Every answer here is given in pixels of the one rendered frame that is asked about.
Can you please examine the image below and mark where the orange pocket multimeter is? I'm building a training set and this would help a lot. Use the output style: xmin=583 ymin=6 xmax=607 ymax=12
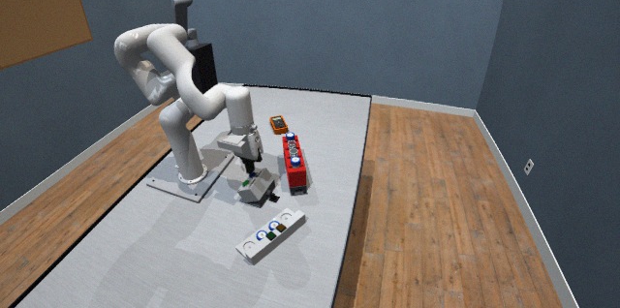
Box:
xmin=270 ymin=115 xmax=288 ymax=135

